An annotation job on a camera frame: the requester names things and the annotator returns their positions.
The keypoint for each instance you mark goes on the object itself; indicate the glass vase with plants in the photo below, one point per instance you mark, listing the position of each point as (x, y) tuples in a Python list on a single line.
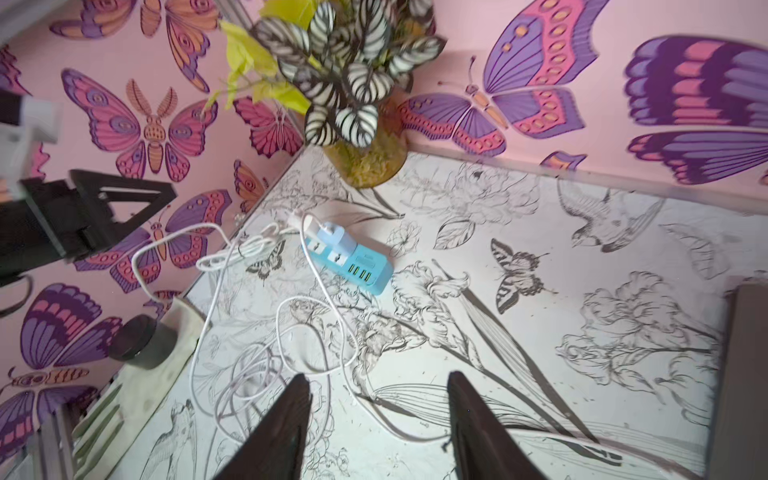
[(323, 74)]

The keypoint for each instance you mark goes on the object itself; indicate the light blue charger adapter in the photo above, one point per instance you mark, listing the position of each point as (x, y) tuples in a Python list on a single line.
[(342, 245)]

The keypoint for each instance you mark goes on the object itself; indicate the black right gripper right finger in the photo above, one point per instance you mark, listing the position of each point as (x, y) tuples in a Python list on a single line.
[(482, 447)]

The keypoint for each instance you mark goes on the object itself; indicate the aluminium frame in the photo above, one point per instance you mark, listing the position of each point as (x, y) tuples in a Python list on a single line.
[(138, 86)]

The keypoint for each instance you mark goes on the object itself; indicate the silver laptop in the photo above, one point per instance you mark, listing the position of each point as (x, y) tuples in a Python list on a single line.
[(737, 445)]

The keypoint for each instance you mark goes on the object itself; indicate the black cylindrical speaker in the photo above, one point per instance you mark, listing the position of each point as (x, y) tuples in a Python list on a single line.
[(143, 342)]

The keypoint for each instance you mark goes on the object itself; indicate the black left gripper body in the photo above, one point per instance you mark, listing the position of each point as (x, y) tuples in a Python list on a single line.
[(72, 220)]

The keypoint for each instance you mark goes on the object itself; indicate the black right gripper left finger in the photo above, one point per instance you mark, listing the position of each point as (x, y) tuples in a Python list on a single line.
[(275, 449)]

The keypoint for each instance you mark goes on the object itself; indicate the teal power strip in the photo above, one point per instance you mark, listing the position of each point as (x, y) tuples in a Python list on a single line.
[(366, 268)]

